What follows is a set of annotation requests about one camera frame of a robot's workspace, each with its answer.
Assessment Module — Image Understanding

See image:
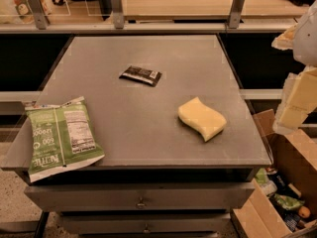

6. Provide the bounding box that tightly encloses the green packet in box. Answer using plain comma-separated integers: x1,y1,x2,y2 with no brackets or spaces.
272,193,304,211

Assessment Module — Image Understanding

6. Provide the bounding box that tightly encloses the cardboard box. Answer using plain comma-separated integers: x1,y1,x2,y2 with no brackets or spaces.
233,109,317,238

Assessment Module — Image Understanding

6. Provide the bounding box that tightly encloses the yellow sponge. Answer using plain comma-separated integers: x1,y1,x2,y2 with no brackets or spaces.
178,97,227,142

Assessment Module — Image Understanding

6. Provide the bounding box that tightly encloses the small black snack packet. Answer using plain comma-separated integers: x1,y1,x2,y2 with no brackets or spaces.
120,65,161,87

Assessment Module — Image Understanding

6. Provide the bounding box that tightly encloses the left metal bracket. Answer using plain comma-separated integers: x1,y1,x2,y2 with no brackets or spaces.
28,0,49,30

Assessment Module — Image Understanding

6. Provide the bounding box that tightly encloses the green jalapeno chip bag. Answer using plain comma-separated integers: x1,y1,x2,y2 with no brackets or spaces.
26,97,105,182

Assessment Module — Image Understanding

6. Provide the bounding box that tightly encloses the orange ball in box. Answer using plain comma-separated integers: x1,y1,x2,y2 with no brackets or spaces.
298,206,311,219

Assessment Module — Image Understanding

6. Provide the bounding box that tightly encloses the middle metal bracket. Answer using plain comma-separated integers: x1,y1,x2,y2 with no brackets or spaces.
111,0,125,29

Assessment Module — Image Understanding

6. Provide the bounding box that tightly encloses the wooden table in background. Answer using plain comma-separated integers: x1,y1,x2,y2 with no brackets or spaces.
122,0,308,20

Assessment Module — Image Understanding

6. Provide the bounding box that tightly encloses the upper grey drawer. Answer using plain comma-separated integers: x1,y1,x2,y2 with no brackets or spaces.
25,182,254,212

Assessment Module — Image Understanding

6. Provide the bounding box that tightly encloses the lower grey drawer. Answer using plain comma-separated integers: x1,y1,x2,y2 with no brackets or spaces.
60,213,230,234

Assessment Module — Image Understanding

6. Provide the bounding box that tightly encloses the snack bag top left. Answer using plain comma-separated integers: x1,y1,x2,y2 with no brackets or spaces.
0,0,52,24

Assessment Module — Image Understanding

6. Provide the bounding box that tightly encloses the dark bottle in box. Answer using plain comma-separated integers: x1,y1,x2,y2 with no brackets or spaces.
265,168,301,199

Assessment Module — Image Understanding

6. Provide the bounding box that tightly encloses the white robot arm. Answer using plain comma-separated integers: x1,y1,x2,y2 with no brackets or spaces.
271,1,317,135

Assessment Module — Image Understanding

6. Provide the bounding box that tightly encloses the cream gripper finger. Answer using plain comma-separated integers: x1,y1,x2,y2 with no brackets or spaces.
272,66,317,135
271,25,297,51

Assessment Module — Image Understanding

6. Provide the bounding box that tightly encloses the metal bracket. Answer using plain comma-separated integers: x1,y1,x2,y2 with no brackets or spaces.
227,0,245,29
111,0,125,29
28,0,49,30

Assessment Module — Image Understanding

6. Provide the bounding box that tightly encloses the right metal bracket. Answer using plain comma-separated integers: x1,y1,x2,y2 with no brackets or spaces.
227,0,245,29

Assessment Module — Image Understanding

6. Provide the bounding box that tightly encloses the grey drawer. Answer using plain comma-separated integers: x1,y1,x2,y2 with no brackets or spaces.
25,182,254,212
60,213,230,234

